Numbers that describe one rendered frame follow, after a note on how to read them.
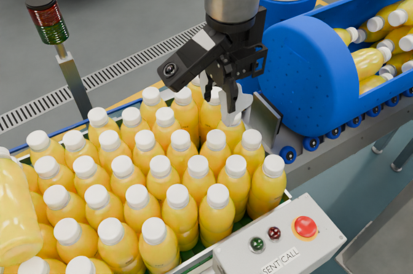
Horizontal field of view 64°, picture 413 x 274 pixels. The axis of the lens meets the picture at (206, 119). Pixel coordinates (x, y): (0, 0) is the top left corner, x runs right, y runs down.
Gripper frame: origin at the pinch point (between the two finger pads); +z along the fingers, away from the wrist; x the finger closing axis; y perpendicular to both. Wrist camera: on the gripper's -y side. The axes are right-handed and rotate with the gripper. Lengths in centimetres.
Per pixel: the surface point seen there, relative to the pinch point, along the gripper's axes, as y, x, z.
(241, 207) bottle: 0.4, -11.1, 20.8
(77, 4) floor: 16, 263, 119
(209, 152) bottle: -1.7, -1.1, 11.0
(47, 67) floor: -28, 188, 119
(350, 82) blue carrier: 28.5, -6.6, 1.0
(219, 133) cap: 1.3, 0.1, 7.9
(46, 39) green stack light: -21.5, 38.9, 0.7
